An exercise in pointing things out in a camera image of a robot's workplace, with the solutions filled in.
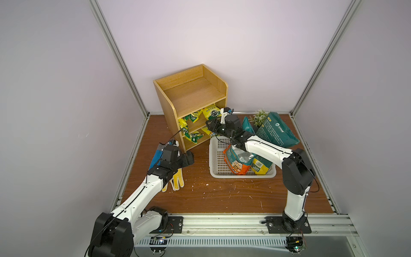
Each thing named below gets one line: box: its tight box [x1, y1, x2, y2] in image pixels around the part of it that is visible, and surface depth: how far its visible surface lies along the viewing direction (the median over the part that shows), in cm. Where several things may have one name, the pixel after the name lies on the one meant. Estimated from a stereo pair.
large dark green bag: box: [241, 111, 301, 148], surface depth 79 cm
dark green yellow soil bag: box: [250, 155, 273, 176], surface depth 86 cm
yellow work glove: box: [161, 168, 185, 193], surface depth 88 cm
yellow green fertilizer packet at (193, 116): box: [183, 109, 203, 124], surface depth 92 cm
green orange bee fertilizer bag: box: [222, 144, 255, 176], surface depth 83 cm
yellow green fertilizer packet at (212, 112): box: [201, 103, 222, 120], surface depth 96 cm
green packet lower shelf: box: [178, 118, 205, 145], surface depth 89 cm
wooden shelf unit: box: [153, 63, 229, 153], surface depth 91 cm
